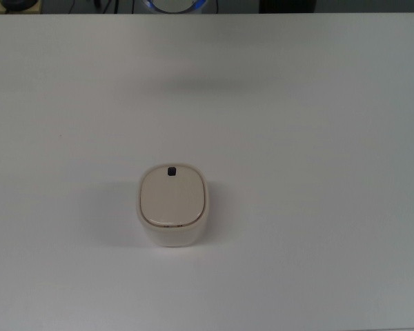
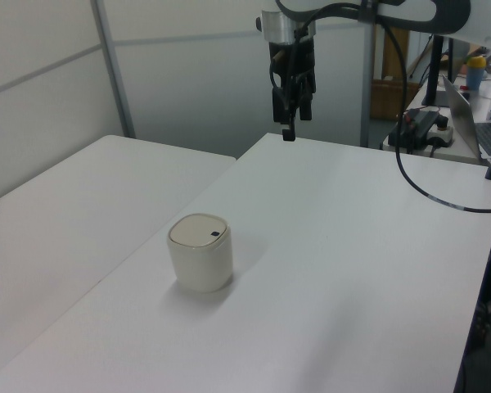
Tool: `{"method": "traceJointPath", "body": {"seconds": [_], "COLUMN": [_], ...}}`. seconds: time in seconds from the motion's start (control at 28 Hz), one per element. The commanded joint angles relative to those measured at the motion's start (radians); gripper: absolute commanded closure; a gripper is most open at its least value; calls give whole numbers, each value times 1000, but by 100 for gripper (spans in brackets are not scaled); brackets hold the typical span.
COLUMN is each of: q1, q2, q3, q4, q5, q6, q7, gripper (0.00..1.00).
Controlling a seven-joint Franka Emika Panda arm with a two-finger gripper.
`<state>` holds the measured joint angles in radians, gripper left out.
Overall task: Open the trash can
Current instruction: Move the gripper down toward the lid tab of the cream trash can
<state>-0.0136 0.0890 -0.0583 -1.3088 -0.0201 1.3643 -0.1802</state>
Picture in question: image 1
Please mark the small white trash can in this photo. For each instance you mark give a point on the small white trash can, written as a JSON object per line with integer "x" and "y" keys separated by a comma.
{"x": 174, "y": 238}

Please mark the beige trash can lid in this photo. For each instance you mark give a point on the beige trash can lid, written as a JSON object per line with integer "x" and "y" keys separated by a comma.
{"x": 172, "y": 198}

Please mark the black trash can push button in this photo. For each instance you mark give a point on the black trash can push button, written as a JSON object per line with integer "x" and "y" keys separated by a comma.
{"x": 172, "y": 171}

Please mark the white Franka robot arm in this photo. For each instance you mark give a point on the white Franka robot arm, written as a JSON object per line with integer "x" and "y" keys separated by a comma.
{"x": 174, "y": 5}

